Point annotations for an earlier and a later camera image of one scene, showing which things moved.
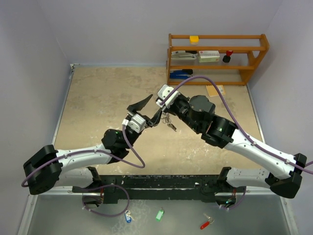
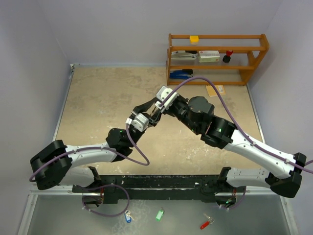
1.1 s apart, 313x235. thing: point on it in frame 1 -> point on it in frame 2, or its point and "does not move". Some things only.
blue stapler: (182, 74) does not move
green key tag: (160, 215) does not move
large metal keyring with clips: (166, 118) -> (155, 109)
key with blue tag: (128, 217) does not move
